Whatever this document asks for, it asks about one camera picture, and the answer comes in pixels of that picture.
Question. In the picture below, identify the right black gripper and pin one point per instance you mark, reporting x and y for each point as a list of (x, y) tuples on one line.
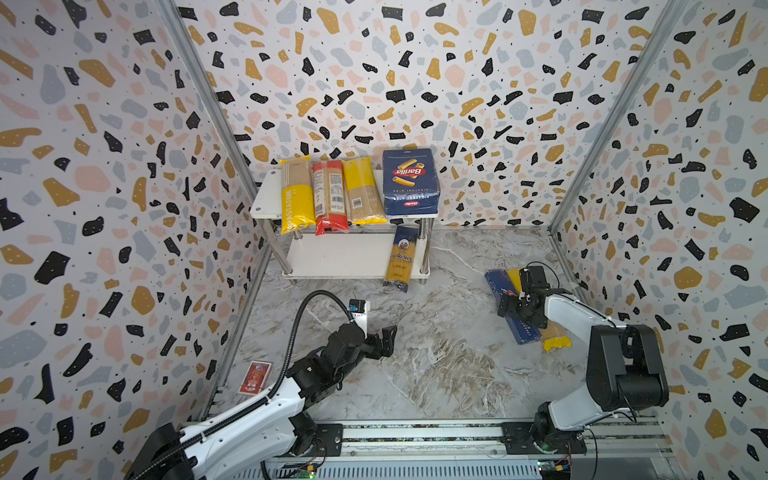
[(516, 306)]

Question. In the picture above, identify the blue Barilla pasta box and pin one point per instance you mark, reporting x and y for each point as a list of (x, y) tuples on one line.
[(410, 183)]

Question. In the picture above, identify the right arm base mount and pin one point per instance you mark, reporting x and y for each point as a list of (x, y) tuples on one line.
[(540, 436)]

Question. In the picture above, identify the blue-top clear spaghetti bag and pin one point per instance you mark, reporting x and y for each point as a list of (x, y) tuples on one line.
[(400, 265)]

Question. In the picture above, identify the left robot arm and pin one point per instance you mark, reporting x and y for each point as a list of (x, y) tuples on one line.
[(276, 421)]

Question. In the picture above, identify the red spaghetti bag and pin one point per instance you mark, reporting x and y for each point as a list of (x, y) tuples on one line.
[(329, 197)]

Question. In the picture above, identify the yellow Pastatime spaghetti bag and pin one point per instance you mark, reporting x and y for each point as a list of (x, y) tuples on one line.
[(297, 196)]

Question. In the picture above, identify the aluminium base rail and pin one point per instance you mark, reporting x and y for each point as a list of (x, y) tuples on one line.
[(613, 448)]

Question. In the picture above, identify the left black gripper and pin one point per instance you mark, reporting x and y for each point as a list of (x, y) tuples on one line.
[(386, 342)]

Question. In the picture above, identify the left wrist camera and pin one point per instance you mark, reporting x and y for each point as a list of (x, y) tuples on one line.
[(359, 310)]

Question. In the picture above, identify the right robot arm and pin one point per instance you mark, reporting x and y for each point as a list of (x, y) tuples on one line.
[(624, 371)]

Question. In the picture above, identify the red card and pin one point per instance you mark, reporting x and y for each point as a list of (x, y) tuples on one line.
[(255, 378)]

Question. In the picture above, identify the blue Barilla spaghetti box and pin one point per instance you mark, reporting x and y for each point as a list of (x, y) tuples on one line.
[(519, 327)]

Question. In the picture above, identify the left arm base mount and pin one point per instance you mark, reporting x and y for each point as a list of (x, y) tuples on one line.
[(300, 435)]

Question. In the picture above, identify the yellow-top spaghetti bag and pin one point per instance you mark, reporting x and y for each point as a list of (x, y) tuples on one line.
[(363, 199)]

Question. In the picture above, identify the white two-tier shelf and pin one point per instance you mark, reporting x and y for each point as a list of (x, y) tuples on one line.
[(362, 252)]

